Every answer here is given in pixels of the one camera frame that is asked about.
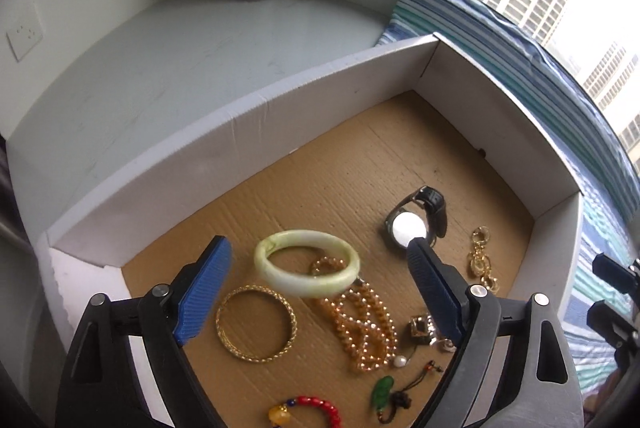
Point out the gold bangle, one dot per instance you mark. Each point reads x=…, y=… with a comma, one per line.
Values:
x=223, y=333

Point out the slim tower building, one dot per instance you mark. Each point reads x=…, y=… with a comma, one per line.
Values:
x=605, y=75

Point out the white cardboard box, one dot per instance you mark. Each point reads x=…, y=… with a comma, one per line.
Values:
x=300, y=117

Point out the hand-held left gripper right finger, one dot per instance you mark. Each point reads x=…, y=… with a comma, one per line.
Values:
x=432, y=288

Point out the square silver charm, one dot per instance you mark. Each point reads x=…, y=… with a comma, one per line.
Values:
x=421, y=329

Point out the striped bolster pillow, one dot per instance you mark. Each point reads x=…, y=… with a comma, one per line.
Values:
x=490, y=42

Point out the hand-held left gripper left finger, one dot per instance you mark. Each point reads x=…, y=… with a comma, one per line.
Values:
x=205, y=288

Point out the white wall socket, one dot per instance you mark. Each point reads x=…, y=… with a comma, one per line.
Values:
x=24, y=30

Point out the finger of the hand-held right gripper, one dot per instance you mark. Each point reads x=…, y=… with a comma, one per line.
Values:
x=612, y=325
x=615, y=269

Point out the gold link earrings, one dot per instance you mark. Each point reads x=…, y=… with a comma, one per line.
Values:
x=481, y=263

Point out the black wrist watch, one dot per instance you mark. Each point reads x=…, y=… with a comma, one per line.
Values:
x=406, y=229

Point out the green jade pendant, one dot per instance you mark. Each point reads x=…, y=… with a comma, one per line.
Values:
x=382, y=392

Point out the green jade bangle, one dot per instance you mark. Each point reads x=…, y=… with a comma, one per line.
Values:
x=280, y=280

